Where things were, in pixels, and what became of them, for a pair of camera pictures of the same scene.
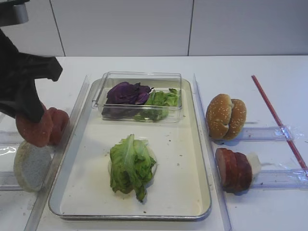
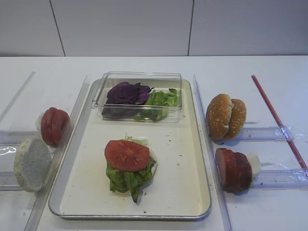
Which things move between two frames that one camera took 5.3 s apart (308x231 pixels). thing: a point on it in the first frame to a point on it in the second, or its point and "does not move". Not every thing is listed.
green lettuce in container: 157,108 does not move
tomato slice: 38,134 to 124,155
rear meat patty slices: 238,172 does not move
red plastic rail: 288,137 does not move
